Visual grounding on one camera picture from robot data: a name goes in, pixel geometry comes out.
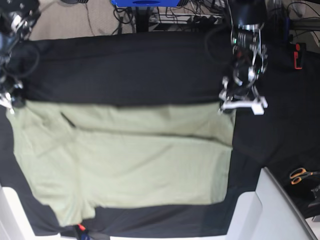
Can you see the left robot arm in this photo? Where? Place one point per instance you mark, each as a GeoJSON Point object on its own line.
{"type": "Point", "coordinates": [249, 58]}

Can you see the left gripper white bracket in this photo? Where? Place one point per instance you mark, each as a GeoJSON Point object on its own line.
{"type": "Point", "coordinates": [245, 96]}

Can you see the white bin right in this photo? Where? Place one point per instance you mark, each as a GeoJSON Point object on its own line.
{"type": "Point", "coordinates": [267, 214]}

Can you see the white bin left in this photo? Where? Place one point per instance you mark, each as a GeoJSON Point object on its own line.
{"type": "Point", "coordinates": [14, 224]}

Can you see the light green T-shirt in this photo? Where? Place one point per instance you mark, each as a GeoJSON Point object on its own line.
{"type": "Point", "coordinates": [77, 157]}

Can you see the red black clamp front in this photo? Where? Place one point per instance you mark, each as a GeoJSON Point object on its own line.
{"type": "Point", "coordinates": [81, 233]}

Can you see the red black clamp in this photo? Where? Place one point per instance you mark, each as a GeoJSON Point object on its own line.
{"type": "Point", "coordinates": [81, 233]}
{"type": "Point", "coordinates": [299, 55]}

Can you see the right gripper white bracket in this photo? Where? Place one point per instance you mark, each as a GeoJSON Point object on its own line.
{"type": "Point", "coordinates": [12, 96]}

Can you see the black table leg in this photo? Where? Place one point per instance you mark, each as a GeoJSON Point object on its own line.
{"type": "Point", "coordinates": [142, 18]}

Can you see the white bin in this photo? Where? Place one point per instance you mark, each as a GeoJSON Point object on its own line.
{"type": "Point", "coordinates": [14, 224]}
{"type": "Point", "coordinates": [267, 214]}

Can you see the red black clamp right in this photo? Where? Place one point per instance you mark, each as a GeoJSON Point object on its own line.
{"type": "Point", "coordinates": [299, 55]}

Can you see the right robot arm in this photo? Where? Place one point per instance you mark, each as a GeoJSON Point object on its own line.
{"type": "Point", "coordinates": [17, 19]}

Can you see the blue plastic box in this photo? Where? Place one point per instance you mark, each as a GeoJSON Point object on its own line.
{"type": "Point", "coordinates": [145, 3]}

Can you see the orange handled scissors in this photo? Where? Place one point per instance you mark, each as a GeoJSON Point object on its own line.
{"type": "Point", "coordinates": [300, 174]}

